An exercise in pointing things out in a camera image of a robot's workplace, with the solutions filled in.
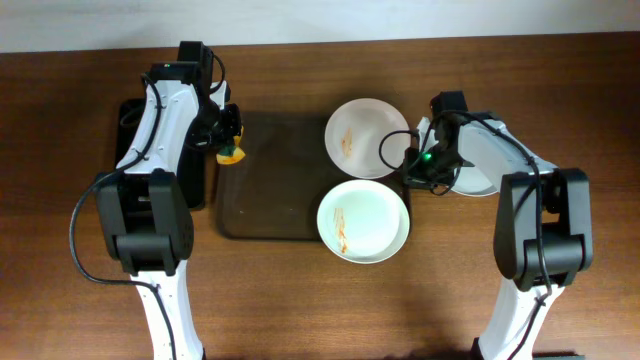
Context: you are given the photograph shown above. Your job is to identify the pink white plate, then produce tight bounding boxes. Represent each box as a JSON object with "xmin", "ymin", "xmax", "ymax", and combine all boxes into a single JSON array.
[{"xmin": 324, "ymin": 98, "xmax": 411, "ymax": 179}]

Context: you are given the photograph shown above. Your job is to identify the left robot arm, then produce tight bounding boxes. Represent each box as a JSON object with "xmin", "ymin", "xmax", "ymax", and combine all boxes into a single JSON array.
[{"xmin": 95, "ymin": 61, "xmax": 244, "ymax": 359}]

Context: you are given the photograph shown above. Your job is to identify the black plastic tray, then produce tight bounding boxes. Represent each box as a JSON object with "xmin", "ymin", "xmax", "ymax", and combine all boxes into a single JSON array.
[{"xmin": 114, "ymin": 98, "xmax": 206, "ymax": 210}]

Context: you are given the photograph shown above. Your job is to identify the light green plate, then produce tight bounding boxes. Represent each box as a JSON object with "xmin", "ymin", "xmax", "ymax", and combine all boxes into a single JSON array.
[{"xmin": 316, "ymin": 180, "xmax": 411, "ymax": 264}]

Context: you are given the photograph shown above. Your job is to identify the light blue plate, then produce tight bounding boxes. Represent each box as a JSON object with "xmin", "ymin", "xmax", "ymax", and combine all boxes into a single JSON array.
[{"xmin": 416, "ymin": 117, "xmax": 497, "ymax": 197}]

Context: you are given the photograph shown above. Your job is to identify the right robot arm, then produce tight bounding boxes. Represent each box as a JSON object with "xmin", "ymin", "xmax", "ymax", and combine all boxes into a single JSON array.
[{"xmin": 403, "ymin": 110, "xmax": 593, "ymax": 359}]

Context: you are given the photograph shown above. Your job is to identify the brown serving tray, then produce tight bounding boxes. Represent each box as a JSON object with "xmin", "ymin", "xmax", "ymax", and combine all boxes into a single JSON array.
[{"xmin": 214, "ymin": 112, "xmax": 412, "ymax": 242}]

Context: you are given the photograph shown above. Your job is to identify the yellow green sponge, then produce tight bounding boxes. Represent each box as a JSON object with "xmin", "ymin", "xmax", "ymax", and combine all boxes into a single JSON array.
[{"xmin": 216, "ymin": 128, "xmax": 246, "ymax": 165}]

